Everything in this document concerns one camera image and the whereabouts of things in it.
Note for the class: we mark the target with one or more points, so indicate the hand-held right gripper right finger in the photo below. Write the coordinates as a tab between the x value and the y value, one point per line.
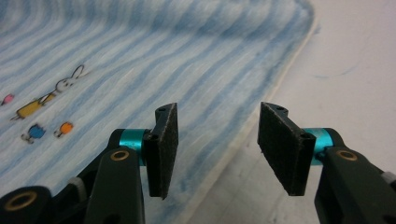
285	149

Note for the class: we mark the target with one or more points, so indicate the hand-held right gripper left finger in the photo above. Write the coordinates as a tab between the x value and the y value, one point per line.
162	149

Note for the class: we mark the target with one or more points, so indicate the white foam mat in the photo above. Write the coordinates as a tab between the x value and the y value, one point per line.
348	77

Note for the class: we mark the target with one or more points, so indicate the light blue striped towel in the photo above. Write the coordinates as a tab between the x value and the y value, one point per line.
171	56

